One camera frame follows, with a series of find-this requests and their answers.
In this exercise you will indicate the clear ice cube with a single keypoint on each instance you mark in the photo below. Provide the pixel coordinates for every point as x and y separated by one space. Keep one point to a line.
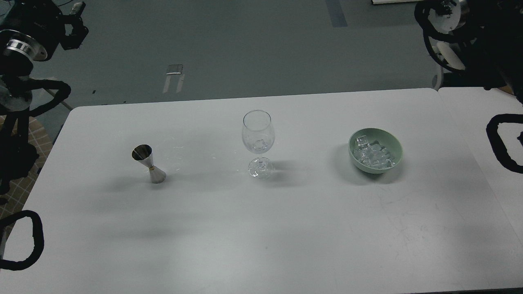
260 145

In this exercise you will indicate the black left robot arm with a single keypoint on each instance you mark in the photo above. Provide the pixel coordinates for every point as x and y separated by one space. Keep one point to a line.
23 98

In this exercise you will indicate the metal floor plate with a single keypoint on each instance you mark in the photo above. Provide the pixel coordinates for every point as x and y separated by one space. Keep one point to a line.
174 69

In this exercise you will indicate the steel double jigger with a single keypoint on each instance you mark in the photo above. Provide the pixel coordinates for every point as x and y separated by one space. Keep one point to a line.
143 155

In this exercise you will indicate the clear wine glass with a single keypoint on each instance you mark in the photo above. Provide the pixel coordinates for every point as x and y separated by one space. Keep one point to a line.
258 137

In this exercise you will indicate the green bowl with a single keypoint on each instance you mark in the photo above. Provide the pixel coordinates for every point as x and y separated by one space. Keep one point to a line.
375 151

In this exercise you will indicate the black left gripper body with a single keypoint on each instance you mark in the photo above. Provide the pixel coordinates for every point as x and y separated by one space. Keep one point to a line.
38 23

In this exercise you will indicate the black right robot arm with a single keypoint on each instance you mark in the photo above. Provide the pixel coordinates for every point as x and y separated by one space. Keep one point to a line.
479 40

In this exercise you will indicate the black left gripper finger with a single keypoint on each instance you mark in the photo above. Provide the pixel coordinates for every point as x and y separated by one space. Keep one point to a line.
79 31

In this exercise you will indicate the grey white chair right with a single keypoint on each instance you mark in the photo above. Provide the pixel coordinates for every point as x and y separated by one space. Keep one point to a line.
449 67

